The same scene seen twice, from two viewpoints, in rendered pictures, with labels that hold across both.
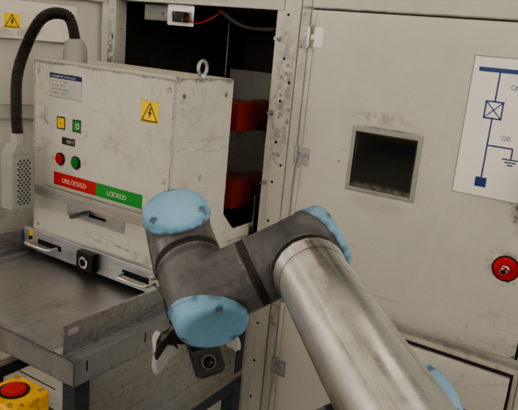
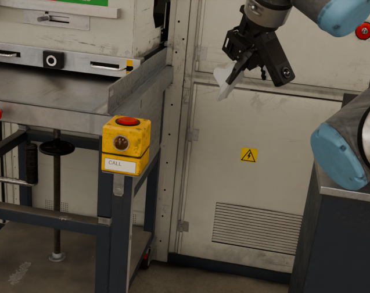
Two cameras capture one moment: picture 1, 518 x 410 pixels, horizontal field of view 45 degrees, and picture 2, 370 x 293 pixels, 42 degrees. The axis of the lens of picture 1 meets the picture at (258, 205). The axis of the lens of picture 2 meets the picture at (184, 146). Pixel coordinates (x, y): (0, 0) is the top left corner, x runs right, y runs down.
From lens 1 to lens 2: 0.69 m
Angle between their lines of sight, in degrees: 23
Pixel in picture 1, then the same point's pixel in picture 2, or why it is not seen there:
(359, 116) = not seen: outside the picture
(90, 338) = (116, 101)
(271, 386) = (184, 151)
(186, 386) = not seen: hidden behind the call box
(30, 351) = (68, 118)
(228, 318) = (367, 7)
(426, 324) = (308, 79)
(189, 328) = (348, 14)
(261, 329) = (175, 109)
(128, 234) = (94, 31)
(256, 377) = (171, 147)
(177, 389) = not seen: hidden behind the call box
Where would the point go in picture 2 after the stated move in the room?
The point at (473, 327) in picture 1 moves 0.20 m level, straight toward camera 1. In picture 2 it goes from (341, 75) to (362, 89)
